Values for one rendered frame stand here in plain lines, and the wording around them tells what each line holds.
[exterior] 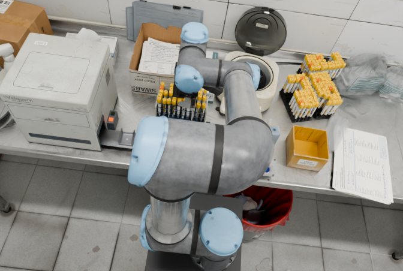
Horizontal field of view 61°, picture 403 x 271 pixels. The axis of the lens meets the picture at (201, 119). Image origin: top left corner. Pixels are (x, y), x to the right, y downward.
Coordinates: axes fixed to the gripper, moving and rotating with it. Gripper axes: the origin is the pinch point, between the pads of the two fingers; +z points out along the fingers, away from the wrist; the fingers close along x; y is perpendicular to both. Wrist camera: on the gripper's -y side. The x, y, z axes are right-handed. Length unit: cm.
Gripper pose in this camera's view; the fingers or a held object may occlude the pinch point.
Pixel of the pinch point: (193, 107)
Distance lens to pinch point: 121.6
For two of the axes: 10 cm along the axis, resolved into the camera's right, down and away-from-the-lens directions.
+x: -0.8, 8.2, -5.7
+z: -0.9, 5.6, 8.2
